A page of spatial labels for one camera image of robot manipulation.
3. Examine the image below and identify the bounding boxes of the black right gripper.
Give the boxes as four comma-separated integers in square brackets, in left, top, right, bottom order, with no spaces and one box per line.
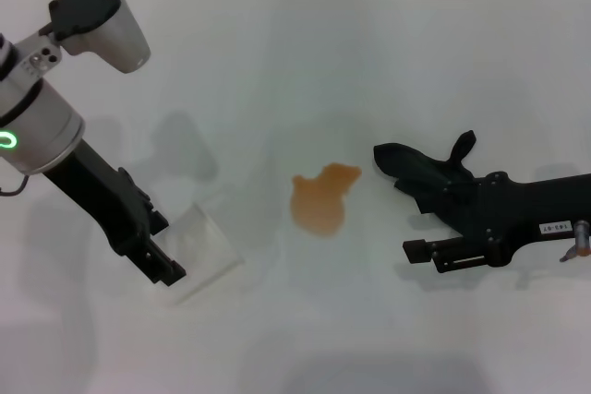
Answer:
[402,171,591,274]

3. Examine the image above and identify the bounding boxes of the wrist cable with connector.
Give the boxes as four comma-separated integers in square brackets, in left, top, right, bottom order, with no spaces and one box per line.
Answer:
[0,172,28,197]
[560,220,591,263]

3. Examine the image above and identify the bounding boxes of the right wrist cable with connector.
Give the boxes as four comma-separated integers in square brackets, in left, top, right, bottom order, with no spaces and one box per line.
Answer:
[560,220,591,263]

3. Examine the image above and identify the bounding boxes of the dark blue rag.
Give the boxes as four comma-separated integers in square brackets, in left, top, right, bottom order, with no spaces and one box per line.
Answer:
[372,129,477,220]

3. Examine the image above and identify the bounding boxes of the left wrist cable with connector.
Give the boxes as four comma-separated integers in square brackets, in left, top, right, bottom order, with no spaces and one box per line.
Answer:
[0,172,28,197]

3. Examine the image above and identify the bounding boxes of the brown water stain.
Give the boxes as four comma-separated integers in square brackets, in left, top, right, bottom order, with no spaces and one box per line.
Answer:
[289,161,362,238]

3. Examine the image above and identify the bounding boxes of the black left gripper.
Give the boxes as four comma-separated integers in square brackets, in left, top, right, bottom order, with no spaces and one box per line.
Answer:
[41,138,188,288]

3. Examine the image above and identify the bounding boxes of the white paper cup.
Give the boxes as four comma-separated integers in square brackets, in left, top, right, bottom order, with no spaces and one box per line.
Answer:
[159,202,245,307]

